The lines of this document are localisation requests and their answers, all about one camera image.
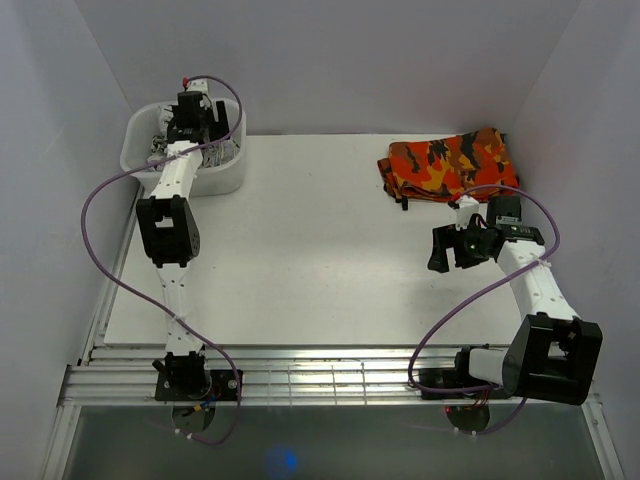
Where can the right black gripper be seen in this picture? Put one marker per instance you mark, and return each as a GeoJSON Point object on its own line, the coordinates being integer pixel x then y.
{"type": "Point", "coordinates": [446, 237]}

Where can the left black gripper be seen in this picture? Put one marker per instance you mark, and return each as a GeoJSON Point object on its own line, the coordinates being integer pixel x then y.
{"type": "Point", "coordinates": [220, 127]}

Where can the newspaper print trousers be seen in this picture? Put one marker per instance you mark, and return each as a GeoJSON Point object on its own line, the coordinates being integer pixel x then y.
{"type": "Point", "coordinates": [215, 156]}

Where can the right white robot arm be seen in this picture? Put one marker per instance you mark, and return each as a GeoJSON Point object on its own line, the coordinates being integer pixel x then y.
{"type": "Point", "coordinates": [554, 352]}

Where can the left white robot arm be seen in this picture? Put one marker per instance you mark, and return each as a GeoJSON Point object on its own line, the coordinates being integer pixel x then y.
{"type": "Point", "coordinates": [171, 239]}

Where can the orange camouflage folded trousers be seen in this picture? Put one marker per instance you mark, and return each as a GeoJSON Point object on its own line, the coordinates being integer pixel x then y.
{"type": "Point", "coordinates": [440, 170]}

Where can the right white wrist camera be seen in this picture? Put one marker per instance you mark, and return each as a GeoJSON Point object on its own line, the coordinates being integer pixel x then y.
{"type": "Point", "coordinates": [465, 208]}

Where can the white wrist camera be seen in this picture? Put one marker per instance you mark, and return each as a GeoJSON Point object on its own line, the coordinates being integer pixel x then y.
{"type": "Point", "coordinates": [195, 85]}
{"type": "Point", "coordinates": [465, 208]}

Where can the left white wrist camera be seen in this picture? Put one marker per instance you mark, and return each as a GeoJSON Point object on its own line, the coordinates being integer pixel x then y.
{"type": "Point", "coordinates": [195, 85]}

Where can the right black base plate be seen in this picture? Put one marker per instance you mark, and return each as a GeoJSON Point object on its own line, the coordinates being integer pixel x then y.
{"type": "Point", "coordinates": [448, 379]}

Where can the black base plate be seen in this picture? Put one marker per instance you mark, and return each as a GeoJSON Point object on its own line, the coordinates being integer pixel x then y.
{"type": "Point", "coordinates": [448, 379]}
{"type": "Point", "coordinates": [217, 384]}

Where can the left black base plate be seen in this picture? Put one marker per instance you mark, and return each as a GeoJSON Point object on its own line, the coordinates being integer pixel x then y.
{"type": "Point", "coordinates": [217, 384]}

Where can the aluminium rail frame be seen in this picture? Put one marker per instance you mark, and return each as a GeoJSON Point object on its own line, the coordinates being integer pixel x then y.
{"type": "Point", "coordinates": [321, 302]}

